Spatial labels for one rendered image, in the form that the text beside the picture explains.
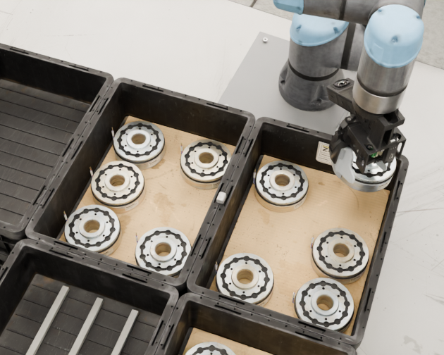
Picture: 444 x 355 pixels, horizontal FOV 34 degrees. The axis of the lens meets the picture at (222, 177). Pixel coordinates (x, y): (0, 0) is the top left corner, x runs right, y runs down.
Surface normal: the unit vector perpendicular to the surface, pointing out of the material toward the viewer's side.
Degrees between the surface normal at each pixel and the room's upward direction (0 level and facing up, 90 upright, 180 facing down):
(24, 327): 0
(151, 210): 0
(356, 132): 0
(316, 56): 93
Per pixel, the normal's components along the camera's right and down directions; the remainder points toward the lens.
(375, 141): -0.91, 0.34
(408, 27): 0.00, -0.57
